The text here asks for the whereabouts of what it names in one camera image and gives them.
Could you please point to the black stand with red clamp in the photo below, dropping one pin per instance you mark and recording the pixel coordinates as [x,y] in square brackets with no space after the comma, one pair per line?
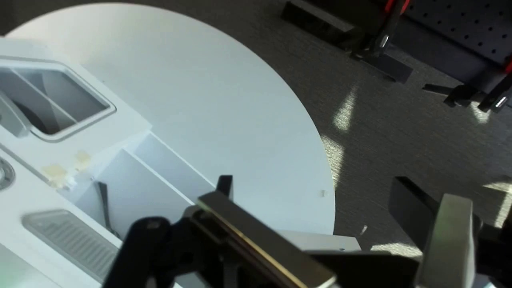
[480,90]
[341,26]

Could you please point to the round white table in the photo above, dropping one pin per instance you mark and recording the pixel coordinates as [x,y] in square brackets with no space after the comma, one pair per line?
[213,97]

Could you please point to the grey toy sink basin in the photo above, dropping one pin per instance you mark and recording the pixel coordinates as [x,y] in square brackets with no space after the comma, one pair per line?
[53,102]

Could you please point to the black perforated board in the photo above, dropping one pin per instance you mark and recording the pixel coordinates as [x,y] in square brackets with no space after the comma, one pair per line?
[457,26]

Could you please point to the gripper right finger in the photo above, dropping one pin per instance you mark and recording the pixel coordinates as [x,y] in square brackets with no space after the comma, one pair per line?
[448,241]

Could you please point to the white toy kitchen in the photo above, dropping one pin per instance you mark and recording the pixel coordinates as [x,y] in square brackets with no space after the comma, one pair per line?
[37,177]

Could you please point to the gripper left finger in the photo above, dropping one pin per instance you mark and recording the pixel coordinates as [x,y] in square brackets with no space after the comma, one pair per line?
[249,241]

